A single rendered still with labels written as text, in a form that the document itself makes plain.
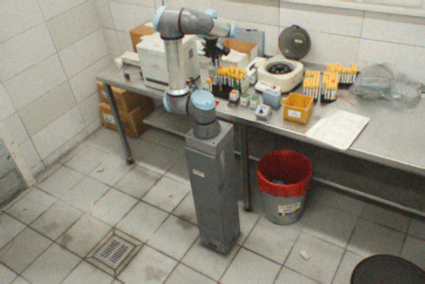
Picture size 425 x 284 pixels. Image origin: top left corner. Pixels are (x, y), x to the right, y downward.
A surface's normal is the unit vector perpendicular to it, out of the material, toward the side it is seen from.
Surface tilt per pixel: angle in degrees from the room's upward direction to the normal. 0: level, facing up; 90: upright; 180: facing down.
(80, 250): 0
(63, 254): 0
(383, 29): 90
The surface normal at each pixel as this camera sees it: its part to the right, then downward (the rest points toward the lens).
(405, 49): -0.53, 0.58
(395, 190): -0.10, -0.76
